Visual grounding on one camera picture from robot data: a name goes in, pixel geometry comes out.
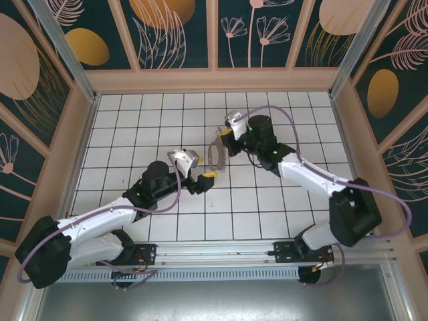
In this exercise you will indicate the aluminium corner post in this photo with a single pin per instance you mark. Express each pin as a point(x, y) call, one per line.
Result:
point(65, 50)
point(353, 50)

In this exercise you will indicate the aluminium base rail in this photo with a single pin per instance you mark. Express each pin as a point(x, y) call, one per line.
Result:
point(214, 249)

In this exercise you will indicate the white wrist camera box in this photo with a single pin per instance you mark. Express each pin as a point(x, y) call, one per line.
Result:
point(184, 160)
point(235, 125)

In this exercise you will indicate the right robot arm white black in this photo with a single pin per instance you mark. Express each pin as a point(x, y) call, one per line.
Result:
point(314, 177)

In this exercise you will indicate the grey metal sheet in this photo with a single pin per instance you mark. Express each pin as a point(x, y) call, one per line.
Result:
point(214, 301)

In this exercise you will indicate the small controller board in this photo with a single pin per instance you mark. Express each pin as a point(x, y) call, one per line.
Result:
point(125, 275)

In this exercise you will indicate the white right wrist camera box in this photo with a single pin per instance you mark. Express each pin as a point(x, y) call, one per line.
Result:
point(235, 125)

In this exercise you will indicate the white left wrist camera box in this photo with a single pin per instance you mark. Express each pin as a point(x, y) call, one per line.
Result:
point(184, 160)

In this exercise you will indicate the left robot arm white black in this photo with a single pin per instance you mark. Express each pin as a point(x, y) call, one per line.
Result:
point(97, 217)

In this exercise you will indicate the aluminium frame bar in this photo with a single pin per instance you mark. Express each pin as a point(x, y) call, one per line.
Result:
point(30, 307)
point(398, 301)

